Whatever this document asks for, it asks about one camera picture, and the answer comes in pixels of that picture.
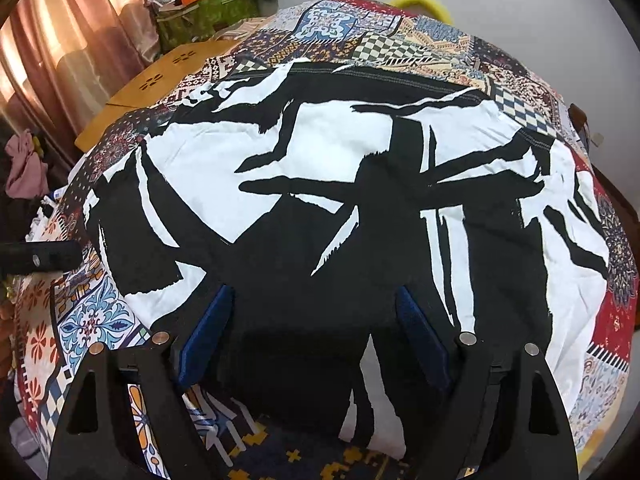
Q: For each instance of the black and white shirt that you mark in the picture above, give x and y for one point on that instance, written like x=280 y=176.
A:
x=325 y=135

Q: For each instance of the patchwork bedspread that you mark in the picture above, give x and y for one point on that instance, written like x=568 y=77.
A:
x=100 y=320

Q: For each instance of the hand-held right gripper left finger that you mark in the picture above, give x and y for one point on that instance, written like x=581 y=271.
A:
x=210 y=330

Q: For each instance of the wooden bed post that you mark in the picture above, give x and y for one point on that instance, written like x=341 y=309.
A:
x=582 y=125

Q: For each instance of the pink cloth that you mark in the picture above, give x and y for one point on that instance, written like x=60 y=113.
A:
x=27 y=165

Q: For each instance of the wooden lap desk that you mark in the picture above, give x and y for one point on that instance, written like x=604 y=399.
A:
x=150 y=85

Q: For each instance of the green patterned bag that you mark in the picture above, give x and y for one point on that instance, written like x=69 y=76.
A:
x=210 y=15

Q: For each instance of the pink curtain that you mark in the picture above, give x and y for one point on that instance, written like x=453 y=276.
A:
x=75 y=35

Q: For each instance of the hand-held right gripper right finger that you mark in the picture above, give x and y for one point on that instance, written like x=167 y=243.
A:
x=420 y=335

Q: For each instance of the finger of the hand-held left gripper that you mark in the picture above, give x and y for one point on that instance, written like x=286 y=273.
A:
x=45 y=257

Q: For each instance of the yellow foam tube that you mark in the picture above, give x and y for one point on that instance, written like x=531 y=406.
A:
x=425 y=2

